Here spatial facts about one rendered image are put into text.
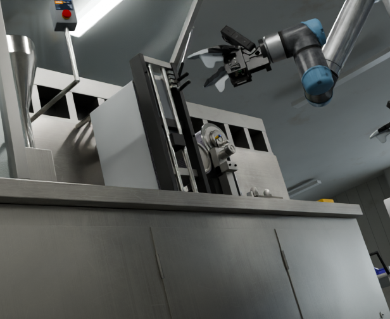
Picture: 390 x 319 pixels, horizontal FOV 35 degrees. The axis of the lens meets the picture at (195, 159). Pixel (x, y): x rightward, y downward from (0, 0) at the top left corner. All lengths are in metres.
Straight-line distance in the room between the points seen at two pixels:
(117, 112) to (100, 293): 0.94
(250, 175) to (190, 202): 1.41
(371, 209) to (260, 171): 8.44
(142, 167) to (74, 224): 0.70
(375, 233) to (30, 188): 10.29
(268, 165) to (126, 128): 1.19
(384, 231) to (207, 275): 9.81
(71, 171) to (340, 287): 0.97
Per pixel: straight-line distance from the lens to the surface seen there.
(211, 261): 1.54
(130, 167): 2.00
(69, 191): 1.28
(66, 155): 2.18
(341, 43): 1.75
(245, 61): 1.64
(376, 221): 11.31
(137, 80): 1.91
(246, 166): 2.91
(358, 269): 2.11
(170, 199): 1.47
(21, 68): 1.87
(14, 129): 1.36
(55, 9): 2.06
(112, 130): 2.09
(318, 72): 1.58
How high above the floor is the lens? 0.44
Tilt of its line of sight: 20 degrees up
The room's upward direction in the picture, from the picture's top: 15 degrees counter-clockwise
